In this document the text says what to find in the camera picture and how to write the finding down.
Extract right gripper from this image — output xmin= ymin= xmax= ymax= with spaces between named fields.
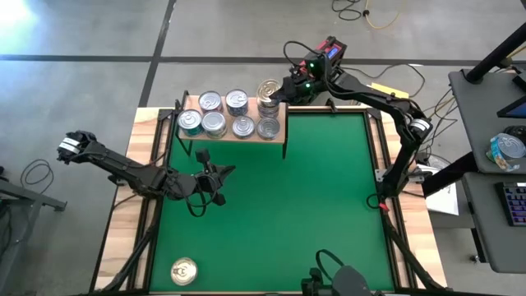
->
xmin=292 ymin=51 xmax=334 ymax=104

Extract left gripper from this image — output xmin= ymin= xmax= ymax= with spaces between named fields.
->
xmin=166 ymin=164 xmax=237 ymax=198

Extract large green can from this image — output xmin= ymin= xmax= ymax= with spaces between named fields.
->
xmin=201 ymin=111 xmax=228 ymax=136

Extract silver can green label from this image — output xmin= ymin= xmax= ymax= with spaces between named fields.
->
xmin=231 ymin=115 xmax=256 ymax=140

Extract silver can teal yellow label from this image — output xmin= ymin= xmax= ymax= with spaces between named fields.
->
xmin=256 ymin=117 xmax=282 ymax=141

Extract blue label tuna can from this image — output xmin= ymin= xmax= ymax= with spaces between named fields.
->
xmin=224 ymin=89 xmax=250 ymax=114

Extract wooden shelf black legs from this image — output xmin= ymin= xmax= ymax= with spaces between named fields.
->
xmin=177 ymin=90 xmax=289 ymax=160

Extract red black power station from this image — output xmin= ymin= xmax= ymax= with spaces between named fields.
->
xmin=302 ymin=35 xmax=348 ymax=83

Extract green table mat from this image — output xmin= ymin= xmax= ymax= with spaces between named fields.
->
xmin=148 ymin=113 xmax=395 ymax=294

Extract yellow paper envelope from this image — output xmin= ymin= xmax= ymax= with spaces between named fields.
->
xmin=369 ymin=81 xmax=411 ymax=102

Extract grey desk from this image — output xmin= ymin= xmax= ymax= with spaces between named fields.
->
xmin=460 ymin=171 xmax=526 ymax=275
xmin=447 ymin=67 xmax=526 ymax=176

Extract white paper sheet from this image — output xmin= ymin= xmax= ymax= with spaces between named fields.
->
xmin=424 ymin=180 xmax=460 ymax=217

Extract black slanted pole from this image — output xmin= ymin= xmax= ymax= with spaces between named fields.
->
xmin=463 ymin=22 xmax=526 ymax=86

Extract grey metal stand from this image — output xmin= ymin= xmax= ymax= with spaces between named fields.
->
xmin=0 ymin=164 xmax=69 ymax=296

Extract black tablet screen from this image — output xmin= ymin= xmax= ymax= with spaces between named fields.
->
xmin=496 ymin=94 xmax=526 ymax=120

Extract black round device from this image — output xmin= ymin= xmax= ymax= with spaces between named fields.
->
xmin=503 ymin=124 xmax=526 ymax=141

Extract black keyboard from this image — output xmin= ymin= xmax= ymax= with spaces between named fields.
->
xmin=495 ymin=180 xmax=526 ymax=228

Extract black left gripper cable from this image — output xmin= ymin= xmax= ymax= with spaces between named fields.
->
xmin=184 ymin=148 xmax=221 ymax=218

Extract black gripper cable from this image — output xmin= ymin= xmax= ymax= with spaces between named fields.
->
xmin=283 ymin=39 xmax=330 ymax=69
xmin=184 ymin=148 xmax=221 ymax=218

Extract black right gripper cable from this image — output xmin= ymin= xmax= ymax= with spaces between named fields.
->
xmin=283 ymin=39 xmax=330 ymax=69

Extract black coiled floor cable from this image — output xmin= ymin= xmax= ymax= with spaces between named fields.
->
xmin=330 ymin=0 xmax=370 ymax=21

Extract yellow floor cable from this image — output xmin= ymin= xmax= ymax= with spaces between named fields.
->
xmin=362 ymin=0 xmax=406 ymax=30

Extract black power station cable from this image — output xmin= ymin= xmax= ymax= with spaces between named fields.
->
xmin=339 ymin=62 xmax=427 ymax=99

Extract black aluminium table frame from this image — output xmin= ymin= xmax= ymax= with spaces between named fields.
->
xmin=88 ymin=97 xmax=451 ymax=296

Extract black looped floor cable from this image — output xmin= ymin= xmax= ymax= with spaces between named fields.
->
xmin=19 ymin=158 xmax=56 ymax=195

